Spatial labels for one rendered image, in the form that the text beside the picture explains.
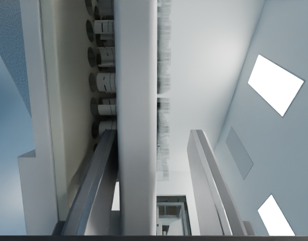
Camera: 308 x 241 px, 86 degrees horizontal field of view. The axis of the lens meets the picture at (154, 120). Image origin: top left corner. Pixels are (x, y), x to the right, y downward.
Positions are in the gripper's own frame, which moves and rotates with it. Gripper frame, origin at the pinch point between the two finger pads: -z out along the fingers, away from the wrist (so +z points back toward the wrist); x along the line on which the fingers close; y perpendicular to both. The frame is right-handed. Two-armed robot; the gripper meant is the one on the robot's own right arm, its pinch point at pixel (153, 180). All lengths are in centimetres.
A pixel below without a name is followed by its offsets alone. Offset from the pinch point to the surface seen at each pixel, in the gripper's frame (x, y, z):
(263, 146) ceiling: -197, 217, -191
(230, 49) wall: -159, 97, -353
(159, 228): -10, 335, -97
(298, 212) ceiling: -197, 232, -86
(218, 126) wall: -186, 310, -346
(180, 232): -45, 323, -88
